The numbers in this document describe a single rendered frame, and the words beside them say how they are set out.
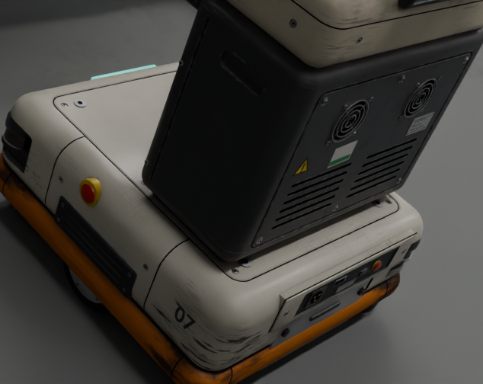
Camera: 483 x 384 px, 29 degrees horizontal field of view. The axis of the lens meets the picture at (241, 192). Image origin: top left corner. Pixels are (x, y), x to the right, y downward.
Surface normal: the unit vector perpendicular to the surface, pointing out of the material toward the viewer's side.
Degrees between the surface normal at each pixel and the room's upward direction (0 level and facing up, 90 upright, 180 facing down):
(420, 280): 0
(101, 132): 0
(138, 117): 0
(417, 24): 90
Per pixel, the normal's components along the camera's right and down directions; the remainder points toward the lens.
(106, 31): 0.33, -0.75
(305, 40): -0.67, 0.25
